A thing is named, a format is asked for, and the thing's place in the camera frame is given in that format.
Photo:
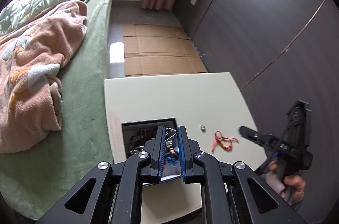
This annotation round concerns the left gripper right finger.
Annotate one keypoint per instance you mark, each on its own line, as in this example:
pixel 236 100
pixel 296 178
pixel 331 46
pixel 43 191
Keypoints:
pixel 191 172

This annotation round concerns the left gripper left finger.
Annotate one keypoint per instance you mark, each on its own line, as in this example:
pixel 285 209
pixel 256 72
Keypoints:
pixel 156 149

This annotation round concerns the black jewelry box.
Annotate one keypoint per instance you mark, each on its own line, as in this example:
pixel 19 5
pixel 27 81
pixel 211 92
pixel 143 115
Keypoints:
pixel 171 161

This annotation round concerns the jewelry pile in box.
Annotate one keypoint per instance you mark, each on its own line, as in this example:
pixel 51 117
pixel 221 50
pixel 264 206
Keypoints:
pixel 138 141

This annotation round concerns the person right hand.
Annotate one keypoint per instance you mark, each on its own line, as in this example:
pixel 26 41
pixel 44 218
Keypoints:
pixel 294 181

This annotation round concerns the flattened cardboard sheets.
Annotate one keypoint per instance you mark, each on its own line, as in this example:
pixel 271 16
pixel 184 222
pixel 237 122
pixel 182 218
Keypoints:
pixel 159 50

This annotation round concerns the green bed sheet mattress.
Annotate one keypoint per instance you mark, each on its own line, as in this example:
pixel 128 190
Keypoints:
pixel 34 180

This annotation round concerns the pink fleece blanket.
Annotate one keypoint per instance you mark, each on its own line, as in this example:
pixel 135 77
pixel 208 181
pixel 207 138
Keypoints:
pixel 31 58

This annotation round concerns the light green quilt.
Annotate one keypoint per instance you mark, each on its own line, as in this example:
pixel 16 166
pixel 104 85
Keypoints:
pixel 19 12

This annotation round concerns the white wall socket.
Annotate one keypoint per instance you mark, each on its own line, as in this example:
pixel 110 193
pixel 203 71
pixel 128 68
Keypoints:
pixel 193 2

